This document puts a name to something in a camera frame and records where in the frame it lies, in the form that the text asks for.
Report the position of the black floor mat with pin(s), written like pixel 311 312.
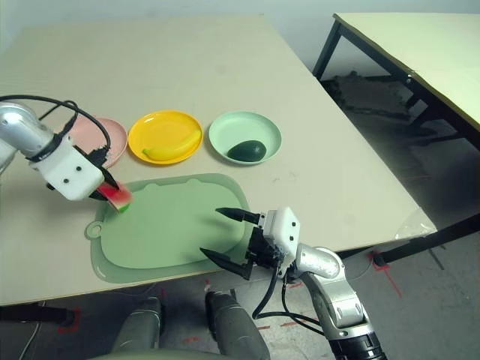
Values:
pixel 371 97

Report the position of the grey robot leg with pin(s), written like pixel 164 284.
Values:
pixel 236 326
pixel 138 326

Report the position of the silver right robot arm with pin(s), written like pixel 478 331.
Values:
pixel 337 296

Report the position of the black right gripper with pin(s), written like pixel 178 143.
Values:
pixel 262 251

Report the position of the red watermelon slice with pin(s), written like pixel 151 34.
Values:
pixel 120 198

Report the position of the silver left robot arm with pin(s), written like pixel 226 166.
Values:
pixel 18 127

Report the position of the grey robot torso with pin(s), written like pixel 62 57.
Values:
pixel 157 354

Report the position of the grey robot right leg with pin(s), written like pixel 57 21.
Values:
pixel 236 326

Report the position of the yellow plate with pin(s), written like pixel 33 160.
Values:
pixel 165 127

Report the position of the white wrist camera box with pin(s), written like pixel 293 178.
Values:
pixel 283 228
pixel 71 174

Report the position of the dark green avocado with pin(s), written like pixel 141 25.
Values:
pixel 247 151

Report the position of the clear plastic sheet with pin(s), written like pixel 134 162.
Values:
pixel 416 227

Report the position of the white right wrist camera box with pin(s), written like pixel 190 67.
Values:
pixel 283 228

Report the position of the yellow banana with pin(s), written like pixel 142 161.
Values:
pixel 168 151

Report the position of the grey robot left leg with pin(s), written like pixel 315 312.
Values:
pixel 138 326

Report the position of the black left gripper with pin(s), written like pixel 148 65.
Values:
pixel 98 157

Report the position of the beige side table black legs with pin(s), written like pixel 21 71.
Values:
pixel 431 45

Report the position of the green cutting board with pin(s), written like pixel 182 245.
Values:
pixel 161 232

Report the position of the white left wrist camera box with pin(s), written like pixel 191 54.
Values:
pixel 71 174

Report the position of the light green plate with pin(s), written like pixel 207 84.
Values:
pixel 240 127

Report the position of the black table foot bar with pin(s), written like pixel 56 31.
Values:
pixel 37 314
pixel 431 240

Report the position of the pink plate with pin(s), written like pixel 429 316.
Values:
pixel 112 138

